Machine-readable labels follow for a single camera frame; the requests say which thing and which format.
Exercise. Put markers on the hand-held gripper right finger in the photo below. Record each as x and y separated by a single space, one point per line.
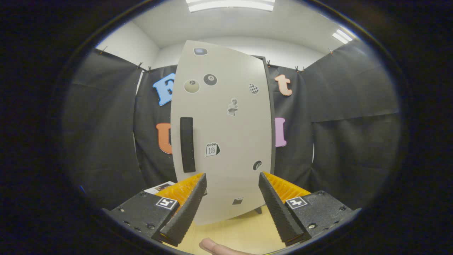
277 212

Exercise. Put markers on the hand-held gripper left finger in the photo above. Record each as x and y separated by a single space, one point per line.
185 214

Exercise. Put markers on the beige shoe cabinet door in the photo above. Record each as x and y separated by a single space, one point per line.
230 134

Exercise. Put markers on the grey shoe cabinet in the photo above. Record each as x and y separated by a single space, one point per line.
273 117

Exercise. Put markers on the white book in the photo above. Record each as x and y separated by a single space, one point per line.
159 187

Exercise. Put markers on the black backdrop cloth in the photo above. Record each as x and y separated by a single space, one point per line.
339 117

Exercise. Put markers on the small ceiling light panel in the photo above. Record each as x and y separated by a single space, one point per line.
342 36

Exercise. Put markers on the long ceiling light panel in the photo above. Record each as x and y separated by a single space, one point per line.
230 5

